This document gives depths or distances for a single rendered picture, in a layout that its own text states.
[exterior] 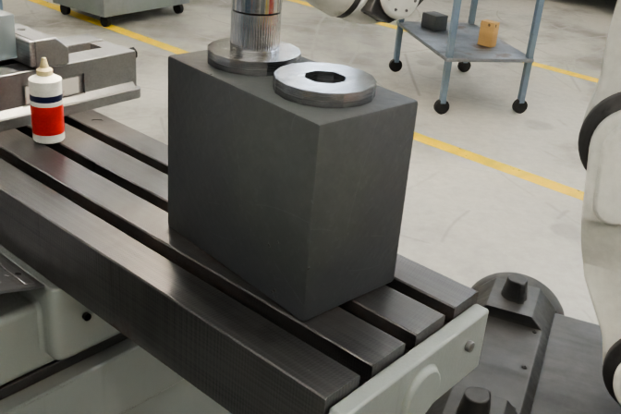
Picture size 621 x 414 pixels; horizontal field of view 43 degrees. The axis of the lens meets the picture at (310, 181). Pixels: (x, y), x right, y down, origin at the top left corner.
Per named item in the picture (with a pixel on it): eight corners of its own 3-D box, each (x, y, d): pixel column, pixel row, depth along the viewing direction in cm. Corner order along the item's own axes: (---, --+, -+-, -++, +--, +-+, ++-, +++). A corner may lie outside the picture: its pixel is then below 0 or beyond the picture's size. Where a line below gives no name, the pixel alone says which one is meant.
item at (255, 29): (219, 45, 75) (221, -13, 72) (256, 39, 78) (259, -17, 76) (252, 57, 72) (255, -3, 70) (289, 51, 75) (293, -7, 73)
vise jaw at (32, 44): (20, 43, 117) (18, 17, 115) (69, 63, 110) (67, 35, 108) (-18, 49, 112) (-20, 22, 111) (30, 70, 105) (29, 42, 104)
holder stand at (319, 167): (255, 198, 91) (264, 28, 83) (395, 282, 76) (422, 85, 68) (166, 225, 83) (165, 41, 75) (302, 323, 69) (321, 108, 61)
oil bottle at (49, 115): (54, 130, 105) (49, 51, 100) (71, 140, 103) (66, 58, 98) (26, 138, 102) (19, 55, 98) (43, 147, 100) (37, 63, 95)
